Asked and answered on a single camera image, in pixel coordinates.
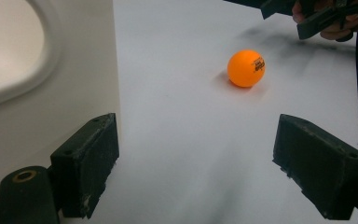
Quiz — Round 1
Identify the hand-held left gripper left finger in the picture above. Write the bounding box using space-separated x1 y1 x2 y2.
49 112 120 219

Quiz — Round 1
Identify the orange table tennis ball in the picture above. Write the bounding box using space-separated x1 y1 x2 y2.
227 49 266 89

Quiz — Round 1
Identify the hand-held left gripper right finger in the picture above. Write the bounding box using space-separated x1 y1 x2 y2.
272 113 358 221

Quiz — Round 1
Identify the white plastic storage bin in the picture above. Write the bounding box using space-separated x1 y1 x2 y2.
0 0 121 207

